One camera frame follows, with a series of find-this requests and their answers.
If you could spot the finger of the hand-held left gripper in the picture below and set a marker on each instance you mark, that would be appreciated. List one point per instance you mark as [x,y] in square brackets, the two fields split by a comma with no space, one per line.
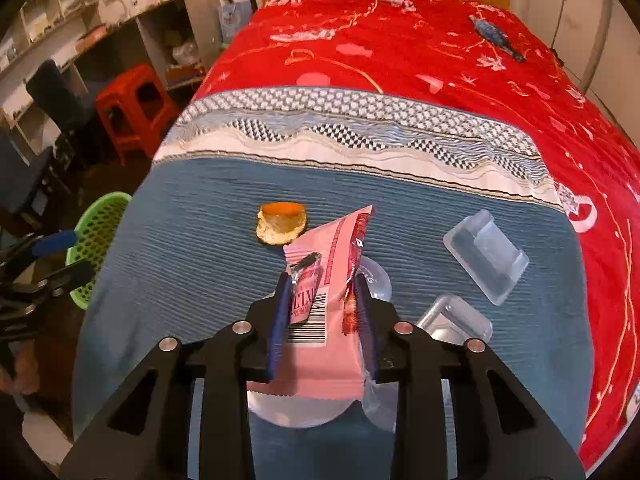
[70,274]
[55,242]

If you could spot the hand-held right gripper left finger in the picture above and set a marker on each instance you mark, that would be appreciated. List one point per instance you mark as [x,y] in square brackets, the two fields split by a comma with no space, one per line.
[280,320]

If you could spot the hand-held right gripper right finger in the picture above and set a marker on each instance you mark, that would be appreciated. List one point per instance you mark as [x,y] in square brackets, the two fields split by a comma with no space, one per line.
[365,325]

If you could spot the green plastic basket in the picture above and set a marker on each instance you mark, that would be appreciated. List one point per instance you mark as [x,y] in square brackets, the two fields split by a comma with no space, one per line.
[95,230]

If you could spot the pink snack wrapper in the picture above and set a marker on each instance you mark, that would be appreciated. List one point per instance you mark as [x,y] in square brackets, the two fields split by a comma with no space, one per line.
[325,360]

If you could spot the white round plastic lid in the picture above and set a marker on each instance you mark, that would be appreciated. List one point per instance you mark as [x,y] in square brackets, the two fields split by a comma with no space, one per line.
[300,410]

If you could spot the clear plastic tray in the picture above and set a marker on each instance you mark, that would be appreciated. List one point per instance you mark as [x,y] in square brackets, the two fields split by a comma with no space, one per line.
[485,255]
[455,317]

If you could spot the person's left hand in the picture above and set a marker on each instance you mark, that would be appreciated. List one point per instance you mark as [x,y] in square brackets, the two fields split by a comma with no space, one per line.
[22,372]

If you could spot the dark blue chair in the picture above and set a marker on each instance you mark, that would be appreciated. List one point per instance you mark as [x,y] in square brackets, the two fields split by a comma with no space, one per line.
[20,175]

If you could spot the orange peel piece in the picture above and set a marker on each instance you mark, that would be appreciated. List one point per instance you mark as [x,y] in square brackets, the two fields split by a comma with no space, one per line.
[280,225]

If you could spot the blue ribbed bedspread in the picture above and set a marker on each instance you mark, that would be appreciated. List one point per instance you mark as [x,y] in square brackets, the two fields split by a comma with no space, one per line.
[200,240]

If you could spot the black office chair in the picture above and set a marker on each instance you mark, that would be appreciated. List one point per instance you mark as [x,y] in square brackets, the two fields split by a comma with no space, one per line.
[55,95]

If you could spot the red plastic stool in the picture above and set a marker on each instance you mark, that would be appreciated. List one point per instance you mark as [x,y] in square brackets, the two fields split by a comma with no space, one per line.
[132,110]

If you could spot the white curved desk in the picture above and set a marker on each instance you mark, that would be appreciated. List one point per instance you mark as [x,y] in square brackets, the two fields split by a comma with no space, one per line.
[115,25]

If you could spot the white plastic bag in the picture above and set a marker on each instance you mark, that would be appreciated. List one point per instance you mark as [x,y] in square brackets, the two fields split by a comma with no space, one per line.
[185,54]

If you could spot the red printed blanket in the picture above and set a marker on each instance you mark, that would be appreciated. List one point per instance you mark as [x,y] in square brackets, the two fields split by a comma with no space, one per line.
[400,50]

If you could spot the light blue box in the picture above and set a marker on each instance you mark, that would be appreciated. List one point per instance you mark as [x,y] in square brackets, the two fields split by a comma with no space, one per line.
[235,22]

